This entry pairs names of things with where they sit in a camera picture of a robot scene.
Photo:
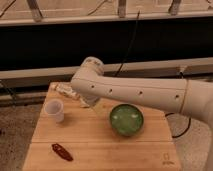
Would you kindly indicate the small white lying container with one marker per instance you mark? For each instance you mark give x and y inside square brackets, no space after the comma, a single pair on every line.
[84,104]

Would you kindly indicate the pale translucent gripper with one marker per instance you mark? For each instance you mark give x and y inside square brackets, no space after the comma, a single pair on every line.
[95,105]

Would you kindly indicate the bamboo cutting board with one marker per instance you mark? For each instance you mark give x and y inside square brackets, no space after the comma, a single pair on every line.
[94,146]

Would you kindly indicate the green ceramic bowl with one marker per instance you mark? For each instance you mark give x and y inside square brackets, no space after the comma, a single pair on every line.
[126,120]

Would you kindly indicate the dark red chili pepper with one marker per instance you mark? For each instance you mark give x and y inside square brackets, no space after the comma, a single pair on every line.
[62,152]

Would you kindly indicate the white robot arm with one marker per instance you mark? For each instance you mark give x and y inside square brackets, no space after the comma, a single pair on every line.
[191,98]

